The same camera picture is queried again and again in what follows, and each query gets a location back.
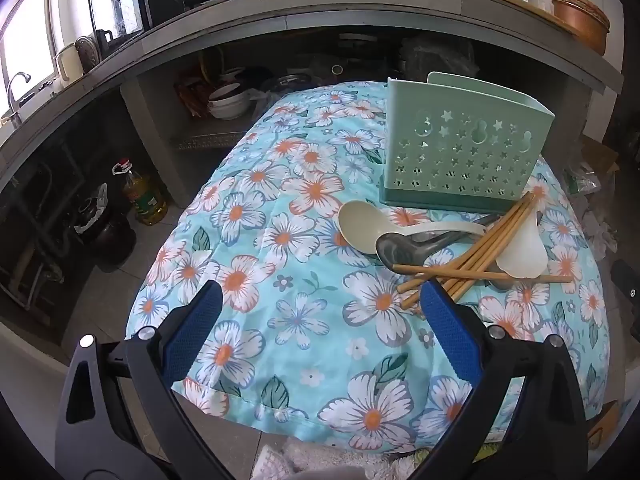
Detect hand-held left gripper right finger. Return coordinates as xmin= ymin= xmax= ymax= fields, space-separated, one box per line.
xmin=419 ymin=277 xmax=588 ymax=480

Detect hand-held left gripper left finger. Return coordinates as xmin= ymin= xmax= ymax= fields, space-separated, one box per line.
xmin=55 ymin=280 xmax=236 ymax=480

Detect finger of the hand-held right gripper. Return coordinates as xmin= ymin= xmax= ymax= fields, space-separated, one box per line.
xmin=610 ymin=259 xmax=640 ymax=307

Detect grey soup spoon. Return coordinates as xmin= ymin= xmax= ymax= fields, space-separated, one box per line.
xmin=375 ymin=214 xmax=502 ymax=277

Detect pile of bamboo chopsticks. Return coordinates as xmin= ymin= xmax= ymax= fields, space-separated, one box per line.
xmin=392 ymin=191 xmax=575 ymax=311

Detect white rice paddle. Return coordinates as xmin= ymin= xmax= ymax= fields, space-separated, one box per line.
xmin=495 ymin=210 xmax=549 ymax=281

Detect cream plastic ladle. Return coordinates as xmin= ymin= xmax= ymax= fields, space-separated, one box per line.
xmin=337 ymin=200 xmax=488 ymax=257

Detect green plastic utensil holder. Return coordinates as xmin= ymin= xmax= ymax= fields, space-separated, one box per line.
xmin=378 ymin=71 xmax=556 ymax=209

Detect clear plastic bags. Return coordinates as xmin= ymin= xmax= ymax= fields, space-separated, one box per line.
xmin=565 ymin=165 xmax=621 ymax=256

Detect floral turquoise blanket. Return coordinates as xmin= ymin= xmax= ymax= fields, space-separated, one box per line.
xmin=125 ymin=80 xmax=612 ymax=453

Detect black pressure cooker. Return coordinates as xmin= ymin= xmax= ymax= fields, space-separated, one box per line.
xmin=75 ymin=185 xmax=137 ymax=273

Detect cardboard box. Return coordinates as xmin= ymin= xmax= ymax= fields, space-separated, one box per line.
xmin=580 ymin=135 xmax=621 ymax=186

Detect yellow cooking oil bottle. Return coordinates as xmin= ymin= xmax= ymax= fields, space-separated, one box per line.
xmin=112 ymin=157 xmax=168 ymax=226

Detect white towel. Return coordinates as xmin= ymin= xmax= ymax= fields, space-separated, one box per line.
xmin=250 ymin=437 xmax=416 ymax=480

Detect stack of white bowls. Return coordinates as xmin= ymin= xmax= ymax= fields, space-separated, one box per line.
xmin=207 ymin=82 xmax=251 ymax=121

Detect red plastic bag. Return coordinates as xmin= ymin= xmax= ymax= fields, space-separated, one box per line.
xmin=175 ymin=72 xmax=211 ymax=116

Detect copper coloured basin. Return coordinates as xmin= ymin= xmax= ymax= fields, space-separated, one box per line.
xmin=550 ymin=0 xmax=611 ymax=56

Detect steel pot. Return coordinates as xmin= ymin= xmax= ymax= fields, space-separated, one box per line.
xmin=272 ymin=74 xmax=321 ymax=93

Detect woven bamboo basket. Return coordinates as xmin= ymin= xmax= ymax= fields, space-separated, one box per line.
xmin=550 ymin=0 xmax=610 ymax=28

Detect cream ceramic jar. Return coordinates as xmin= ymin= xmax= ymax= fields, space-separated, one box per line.
xmin=55 ymin=42 xmax=83 ymax=83

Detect brown round trivet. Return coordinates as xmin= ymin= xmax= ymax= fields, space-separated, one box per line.
xmin=75 ymin=35 xmax=103 ymax=73

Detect steel faucet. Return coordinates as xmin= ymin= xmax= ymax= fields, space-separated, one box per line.
xmin=6 ymin=71 xmax=32 ymax=126

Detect grey concrete kitchen counter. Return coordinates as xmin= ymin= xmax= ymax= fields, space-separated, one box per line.
xmin=0 ymin=0 xmax=626 ymax=181

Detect kitchen window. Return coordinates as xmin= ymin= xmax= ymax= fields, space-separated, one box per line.
xmin=0 ymin=0 xmax=58 ymax=111

